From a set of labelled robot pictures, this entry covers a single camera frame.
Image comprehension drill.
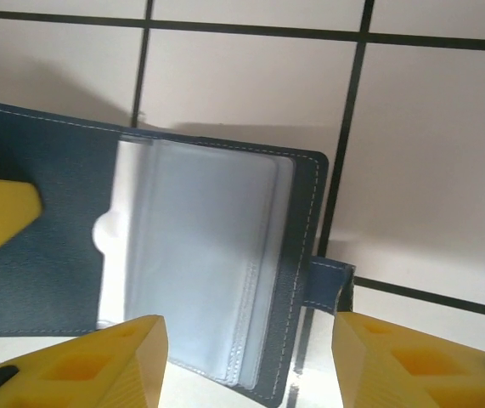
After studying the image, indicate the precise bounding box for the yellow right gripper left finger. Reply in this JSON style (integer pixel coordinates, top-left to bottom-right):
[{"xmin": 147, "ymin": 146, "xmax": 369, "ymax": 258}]
[{"xmin": 0, "ymin": 314, "xmax": 170, "ymax": 408}]

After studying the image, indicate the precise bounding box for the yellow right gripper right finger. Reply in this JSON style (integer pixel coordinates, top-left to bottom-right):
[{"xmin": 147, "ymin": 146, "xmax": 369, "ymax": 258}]
[{"xmin": 331, "ymin": 312, "xmax": 485, "ymax": 408}]

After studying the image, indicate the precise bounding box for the blue leather card holder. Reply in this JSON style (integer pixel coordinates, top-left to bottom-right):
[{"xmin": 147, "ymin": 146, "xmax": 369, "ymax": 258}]
[{"xmin": 0, "ymin": 99, "xmax": 356, "ymax": 403}]

